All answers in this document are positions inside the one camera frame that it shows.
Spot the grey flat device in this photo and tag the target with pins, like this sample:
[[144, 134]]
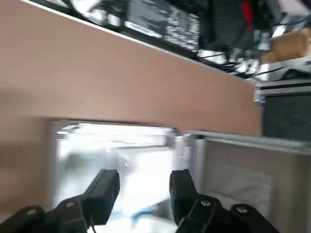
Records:
[[291, 70]]

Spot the black labelled power unit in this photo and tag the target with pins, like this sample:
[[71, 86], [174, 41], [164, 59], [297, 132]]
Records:
[[158, 21]]

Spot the black and red object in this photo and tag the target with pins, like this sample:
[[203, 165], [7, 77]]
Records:
[[246, 14]]

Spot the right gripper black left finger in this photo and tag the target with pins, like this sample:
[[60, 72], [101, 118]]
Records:
[[102, 194]]

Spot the brown cardboard box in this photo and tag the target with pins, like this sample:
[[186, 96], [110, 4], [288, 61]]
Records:
[[291, 41]]

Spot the aluminium medical kit case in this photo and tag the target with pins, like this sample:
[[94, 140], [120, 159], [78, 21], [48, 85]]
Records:
[[243, 143]]

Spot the blue white face mask packet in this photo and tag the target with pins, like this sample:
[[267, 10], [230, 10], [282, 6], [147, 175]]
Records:
[[143, 211]]

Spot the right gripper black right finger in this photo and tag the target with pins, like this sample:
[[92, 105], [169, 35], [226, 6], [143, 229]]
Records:
[[184, 194]]

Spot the white translucent medicine box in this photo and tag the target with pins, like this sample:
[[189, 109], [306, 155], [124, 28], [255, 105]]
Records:
[[148, 179]]

